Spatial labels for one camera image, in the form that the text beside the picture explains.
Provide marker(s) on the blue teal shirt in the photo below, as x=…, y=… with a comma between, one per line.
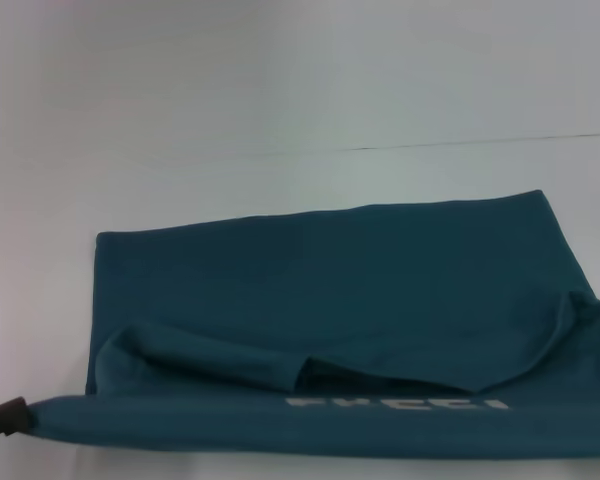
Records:
x=330, y=325

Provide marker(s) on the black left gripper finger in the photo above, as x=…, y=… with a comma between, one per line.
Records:
x=5, y=417

